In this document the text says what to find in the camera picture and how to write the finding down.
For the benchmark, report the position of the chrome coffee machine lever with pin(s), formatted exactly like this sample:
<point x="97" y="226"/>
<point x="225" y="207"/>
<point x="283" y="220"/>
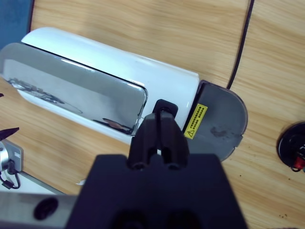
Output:
<point x="71" y="90"/>

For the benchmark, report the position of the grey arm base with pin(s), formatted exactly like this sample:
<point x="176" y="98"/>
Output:
<point x="16" y="148"/>

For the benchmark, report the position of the white capsule coffee machine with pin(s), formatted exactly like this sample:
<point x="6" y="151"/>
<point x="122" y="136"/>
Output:
<point x="119" y="62"/>

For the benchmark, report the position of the red coffee capsule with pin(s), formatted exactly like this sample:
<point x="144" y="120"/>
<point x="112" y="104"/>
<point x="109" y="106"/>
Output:
<point x="300" y="162"/>

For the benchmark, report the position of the yellow warning sticker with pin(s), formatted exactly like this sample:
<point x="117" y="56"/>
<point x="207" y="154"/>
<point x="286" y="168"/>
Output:
<point x="195" y="121"/>

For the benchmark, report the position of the white tape scrap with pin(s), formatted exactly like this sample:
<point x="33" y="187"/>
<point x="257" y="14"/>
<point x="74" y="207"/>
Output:
<point x="81" y="183"/>

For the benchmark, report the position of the black capsule holder with rods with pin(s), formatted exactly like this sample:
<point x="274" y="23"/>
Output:
<point x="288" y="143"/>

